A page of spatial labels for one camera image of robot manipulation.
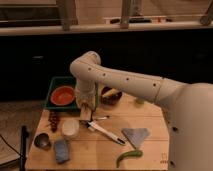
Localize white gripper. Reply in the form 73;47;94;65
75;91;96;110

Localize wooden board eraser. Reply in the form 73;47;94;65
80;107;92;121

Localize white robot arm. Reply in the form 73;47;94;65
70;51;213;171

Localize white paper cup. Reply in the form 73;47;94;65
61;119;79;139

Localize small metal cup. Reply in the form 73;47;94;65
34;133;51;150

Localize dark wooden bowl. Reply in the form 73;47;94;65
100;86;122;105

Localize silver spoon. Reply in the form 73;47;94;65
92;115;110;121

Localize orange bowl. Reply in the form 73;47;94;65
50;86;75;106

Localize yellow corn cob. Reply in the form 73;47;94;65
102;89;119;98

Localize green plastic tray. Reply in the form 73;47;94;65
44;76;99;112

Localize dark red grape bunch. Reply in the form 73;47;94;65
48;112;59;132

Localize blue sponge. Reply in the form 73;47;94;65
54;139;70;164

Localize grey folded cloth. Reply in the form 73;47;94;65
121;128;150;149

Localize green chili pepper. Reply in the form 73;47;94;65
116;150;143;168

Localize white handled tool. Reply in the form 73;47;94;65
87;121;125;145

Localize black stand post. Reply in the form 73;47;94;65
19;125;28;171

